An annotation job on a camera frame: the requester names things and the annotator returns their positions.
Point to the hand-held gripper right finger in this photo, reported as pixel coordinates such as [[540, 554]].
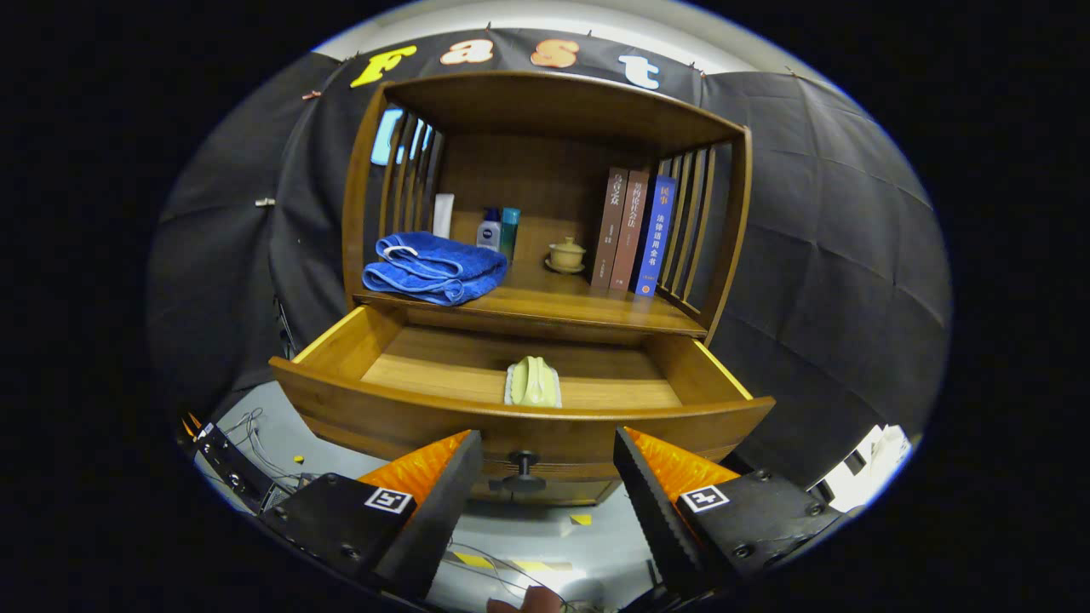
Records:
[[662, 519]]

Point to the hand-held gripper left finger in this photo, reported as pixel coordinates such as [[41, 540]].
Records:
[[434, 519]]

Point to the wooden drawer with black knob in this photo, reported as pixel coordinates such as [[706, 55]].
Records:
[[383, 417]]

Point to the wooden countertop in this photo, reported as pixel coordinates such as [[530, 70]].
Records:
[[553, 302]]

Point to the wooden cabinet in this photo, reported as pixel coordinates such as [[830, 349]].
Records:
[[528, 170]]

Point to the black electronic box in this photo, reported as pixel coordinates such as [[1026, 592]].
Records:
[[238, 464]]

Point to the white object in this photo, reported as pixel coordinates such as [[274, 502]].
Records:
[[869, 468]]

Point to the folded blue towel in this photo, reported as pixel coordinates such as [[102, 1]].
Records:
[[434, 268]]

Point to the beige lidded ceramic cup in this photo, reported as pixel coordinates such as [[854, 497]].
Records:
[[566, 255]]

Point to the blue book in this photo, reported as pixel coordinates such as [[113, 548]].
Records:
[[656, 238]]

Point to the white bottle with blue cap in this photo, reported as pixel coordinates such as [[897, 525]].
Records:
[[489, 234]]

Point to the reddish brown book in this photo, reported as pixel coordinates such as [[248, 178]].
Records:
[[630, 230]]

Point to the teal bottle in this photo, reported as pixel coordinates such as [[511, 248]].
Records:
[[509, 232]]

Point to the dark brown book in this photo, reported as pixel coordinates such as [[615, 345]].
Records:
[[609, 226]]

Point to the white tube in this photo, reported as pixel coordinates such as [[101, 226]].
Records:
[[443, 217]]

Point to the black backdrop cloth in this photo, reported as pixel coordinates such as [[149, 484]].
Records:
[[817, 255]]

